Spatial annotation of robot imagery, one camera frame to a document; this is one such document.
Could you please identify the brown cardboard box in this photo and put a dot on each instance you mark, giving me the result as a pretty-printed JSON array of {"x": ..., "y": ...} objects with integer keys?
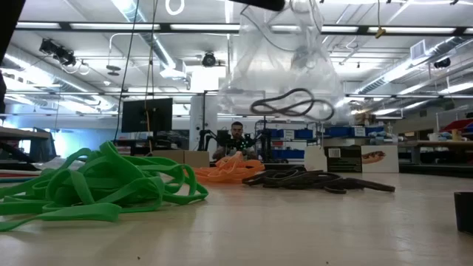
[{"x": 192, "y": 159}]

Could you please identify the orange rubber bands pile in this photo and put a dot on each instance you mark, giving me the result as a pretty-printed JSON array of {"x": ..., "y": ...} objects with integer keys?
[{"x": 229, "y": 173}]

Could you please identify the black beam with light strips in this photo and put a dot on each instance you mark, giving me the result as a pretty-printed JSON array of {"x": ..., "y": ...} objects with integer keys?
[{"x": 164, "y": 27}]

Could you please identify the black computer monitor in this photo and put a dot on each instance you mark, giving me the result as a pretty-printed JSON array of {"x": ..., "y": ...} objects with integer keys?
[{"x": 162, "y": 118}]

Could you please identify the red object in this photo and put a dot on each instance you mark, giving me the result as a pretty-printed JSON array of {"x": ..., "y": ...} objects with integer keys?
[{"x": 458, "y": 125}]

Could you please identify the wooden desk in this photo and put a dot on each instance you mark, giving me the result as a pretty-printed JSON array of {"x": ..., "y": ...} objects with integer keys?
[{"x": 22, "y": 133}]

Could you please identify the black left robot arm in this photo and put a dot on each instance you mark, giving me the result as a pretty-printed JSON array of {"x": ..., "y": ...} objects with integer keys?
[{"x": 7, "y": 22}]

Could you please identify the wooden workbench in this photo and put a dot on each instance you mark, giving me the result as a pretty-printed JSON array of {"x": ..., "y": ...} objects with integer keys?
[{"x": 436, "y": 143}]

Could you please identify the small black ceiling fixture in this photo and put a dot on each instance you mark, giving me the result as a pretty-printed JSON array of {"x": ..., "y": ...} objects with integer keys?
[{"x": 442, "y": 63}]

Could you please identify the person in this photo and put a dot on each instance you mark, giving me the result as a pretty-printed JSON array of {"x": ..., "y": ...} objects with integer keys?
[{"x": 236, "y": 129}]

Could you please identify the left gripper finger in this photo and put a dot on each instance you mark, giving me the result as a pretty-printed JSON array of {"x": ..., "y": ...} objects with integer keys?
[{"x": 262, "y": 4}]

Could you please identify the black rubber bands pile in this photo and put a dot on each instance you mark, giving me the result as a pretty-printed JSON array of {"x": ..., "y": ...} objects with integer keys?
[{"x": 295, "y": 181}]

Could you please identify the round black ceiling camera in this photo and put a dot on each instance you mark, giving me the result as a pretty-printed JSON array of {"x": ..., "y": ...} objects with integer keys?
[{"x": 208, "y": 60}]

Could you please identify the thin black rig frame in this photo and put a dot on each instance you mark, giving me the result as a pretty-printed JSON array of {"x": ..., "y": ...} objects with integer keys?
[{"x": 212, "y": 91}]

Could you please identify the yellow hanging tag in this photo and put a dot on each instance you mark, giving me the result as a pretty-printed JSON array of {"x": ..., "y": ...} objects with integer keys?
[{"x": 380, "y": 32}]

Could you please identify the blue storage bin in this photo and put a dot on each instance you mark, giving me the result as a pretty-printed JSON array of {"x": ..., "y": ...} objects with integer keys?
[
  {"x": 340, "y": 132},
  {"x": 292, "y": 154},
  {"x": 269, "y": 133}
]

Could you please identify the green rubber bands pile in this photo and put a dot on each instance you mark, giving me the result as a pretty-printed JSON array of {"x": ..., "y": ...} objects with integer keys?
[{"x": 85, "y": 212}]

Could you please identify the black object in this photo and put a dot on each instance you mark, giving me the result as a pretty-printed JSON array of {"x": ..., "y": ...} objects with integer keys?
[{"x": 465, "y": 214}]

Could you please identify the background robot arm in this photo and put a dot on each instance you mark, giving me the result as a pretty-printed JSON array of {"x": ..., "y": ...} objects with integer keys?
[
  {"x": 223, "y": 140},
  {"x": 248, "y": 142}
]

